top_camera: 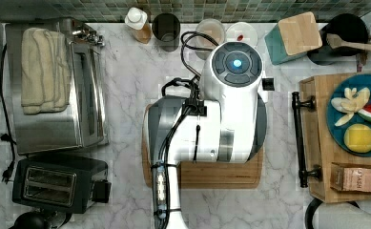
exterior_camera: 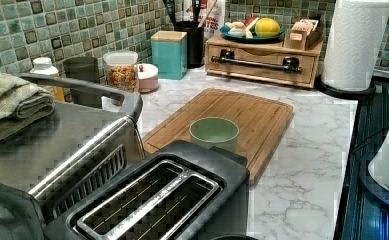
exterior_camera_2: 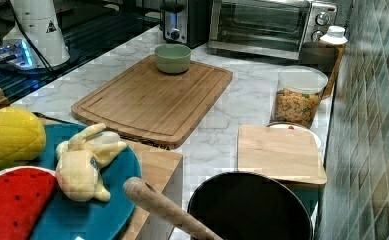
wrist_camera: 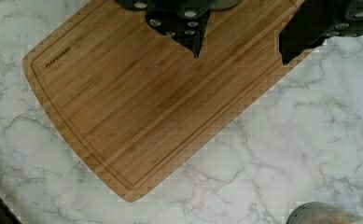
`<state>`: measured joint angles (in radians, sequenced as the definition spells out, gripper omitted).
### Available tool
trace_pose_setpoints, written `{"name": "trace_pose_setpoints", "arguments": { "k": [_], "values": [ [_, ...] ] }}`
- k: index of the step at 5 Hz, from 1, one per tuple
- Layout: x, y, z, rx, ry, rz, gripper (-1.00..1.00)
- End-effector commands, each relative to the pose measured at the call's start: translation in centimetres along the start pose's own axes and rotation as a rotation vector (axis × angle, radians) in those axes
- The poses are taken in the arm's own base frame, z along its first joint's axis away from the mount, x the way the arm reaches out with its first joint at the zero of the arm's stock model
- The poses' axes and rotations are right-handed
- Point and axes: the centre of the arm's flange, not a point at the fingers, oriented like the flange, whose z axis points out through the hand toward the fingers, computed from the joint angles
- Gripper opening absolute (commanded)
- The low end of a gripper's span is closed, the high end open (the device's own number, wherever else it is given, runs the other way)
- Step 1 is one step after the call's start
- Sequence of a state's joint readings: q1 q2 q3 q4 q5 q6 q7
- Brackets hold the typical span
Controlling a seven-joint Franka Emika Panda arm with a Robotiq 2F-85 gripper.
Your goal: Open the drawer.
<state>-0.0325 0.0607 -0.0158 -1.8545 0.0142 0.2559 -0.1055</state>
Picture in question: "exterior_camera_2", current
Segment teal plate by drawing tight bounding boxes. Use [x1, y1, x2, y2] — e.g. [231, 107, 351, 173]
[28, 123, 143, 240]

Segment white plate under board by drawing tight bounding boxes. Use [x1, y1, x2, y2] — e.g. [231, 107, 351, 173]
[267, 122, 322, 150]

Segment large bamboo cutting board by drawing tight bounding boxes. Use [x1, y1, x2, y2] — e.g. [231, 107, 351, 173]
[71, 55, 233, 149]

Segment black silver toaster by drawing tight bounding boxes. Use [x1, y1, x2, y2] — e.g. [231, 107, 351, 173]
[160, 0, 212, 49]

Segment red strawberry plush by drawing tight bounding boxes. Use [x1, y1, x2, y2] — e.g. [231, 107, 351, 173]
[0, 167, 56, 240]

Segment small light wooden board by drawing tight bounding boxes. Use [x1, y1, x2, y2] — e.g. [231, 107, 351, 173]
[237, 125, 327, 187]

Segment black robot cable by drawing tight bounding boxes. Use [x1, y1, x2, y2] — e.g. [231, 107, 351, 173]
[9, 0, 58, 78]

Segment clear pasta container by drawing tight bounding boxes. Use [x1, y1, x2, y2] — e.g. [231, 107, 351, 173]
[270, 65, 328, 128]

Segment black frying pan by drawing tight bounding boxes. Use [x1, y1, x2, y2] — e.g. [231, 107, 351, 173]
[187, 172, 313, 240]

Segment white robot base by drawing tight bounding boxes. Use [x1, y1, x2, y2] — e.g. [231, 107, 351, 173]
[3, 0, 70, 70]

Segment wooden pan handle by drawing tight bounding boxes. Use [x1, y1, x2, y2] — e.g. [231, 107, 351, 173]
[123, 177, 223, 240]

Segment yellow plush toy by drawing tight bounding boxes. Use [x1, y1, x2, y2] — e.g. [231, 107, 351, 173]
[55, 123, 127, 202]

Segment green ceramic bowl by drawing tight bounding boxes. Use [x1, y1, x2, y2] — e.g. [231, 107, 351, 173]
[154, 44, 191, 74]

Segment silver toaster oven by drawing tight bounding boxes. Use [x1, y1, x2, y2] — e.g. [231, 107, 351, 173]
[208, 0, 337, 60]

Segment yellow corn plush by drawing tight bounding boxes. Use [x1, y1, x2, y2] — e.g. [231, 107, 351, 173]
[0, 106, 46, 169]

